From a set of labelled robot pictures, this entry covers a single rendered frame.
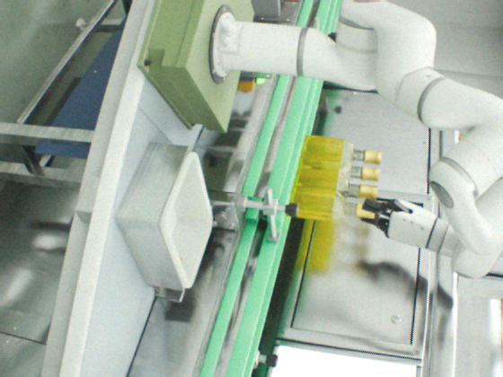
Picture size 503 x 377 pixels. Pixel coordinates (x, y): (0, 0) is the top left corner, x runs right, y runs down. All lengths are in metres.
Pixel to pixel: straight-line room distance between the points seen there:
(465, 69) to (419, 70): 6.12
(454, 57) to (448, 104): 6.33
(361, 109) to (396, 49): 0.90
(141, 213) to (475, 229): 0.53
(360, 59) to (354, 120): 0.77
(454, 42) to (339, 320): 6.39
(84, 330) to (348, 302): 0.65
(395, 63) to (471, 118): 0.15
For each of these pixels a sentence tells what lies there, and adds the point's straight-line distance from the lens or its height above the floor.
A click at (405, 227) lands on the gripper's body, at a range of 1.24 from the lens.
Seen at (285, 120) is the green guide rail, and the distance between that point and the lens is 1.29.
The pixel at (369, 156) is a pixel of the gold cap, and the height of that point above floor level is 1.13.
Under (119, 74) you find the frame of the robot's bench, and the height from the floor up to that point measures 0.67.
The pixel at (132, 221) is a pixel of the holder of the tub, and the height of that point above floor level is 0.78.
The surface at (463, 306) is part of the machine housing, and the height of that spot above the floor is 1.41.
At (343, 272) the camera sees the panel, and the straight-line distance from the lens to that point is 1.33.
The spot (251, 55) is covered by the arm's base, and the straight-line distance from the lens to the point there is 1.00.
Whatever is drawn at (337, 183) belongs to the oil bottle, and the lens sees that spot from 1.29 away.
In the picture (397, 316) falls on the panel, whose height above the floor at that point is 1.25.
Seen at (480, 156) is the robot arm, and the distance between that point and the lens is 0.83.
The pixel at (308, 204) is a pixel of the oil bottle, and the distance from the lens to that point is 1.25.
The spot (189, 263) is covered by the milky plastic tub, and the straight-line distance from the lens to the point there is 1.07.
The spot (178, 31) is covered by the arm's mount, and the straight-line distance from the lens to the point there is 0.94.
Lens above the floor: 1.16
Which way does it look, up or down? 12 degrees down
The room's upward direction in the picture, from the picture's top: 97 degrees clockwise
